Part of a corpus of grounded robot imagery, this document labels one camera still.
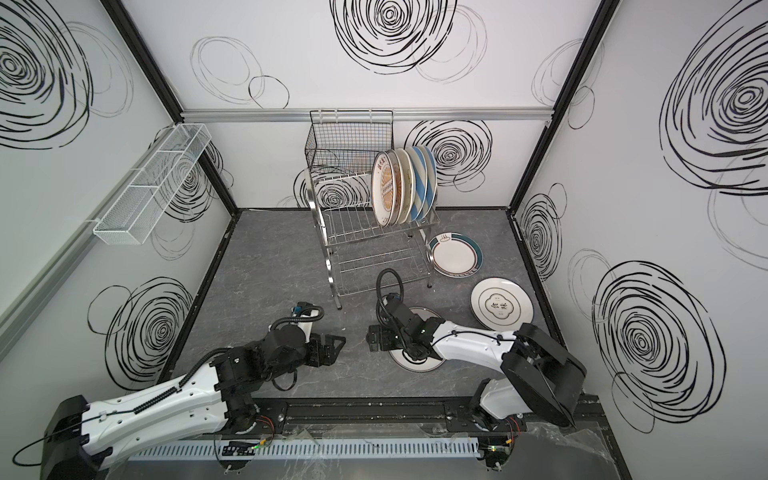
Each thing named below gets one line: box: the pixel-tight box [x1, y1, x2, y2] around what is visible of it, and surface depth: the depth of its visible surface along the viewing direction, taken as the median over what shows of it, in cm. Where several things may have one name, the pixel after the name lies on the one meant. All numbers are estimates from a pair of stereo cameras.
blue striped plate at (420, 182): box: [407, 146, 428, 222], surface depth 74 cm
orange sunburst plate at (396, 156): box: [385, 149, 405, 227], surface depth 70 cm
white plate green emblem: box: [470, 277, 535, 331], surface depth 95 cm
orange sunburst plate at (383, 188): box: [371, 150, 397, 228], surface depth 83 cm
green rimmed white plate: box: [427, 232, 483, 279], surface depth 108 cm
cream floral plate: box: [397, 148, 416, 224], surface depth 72 cm
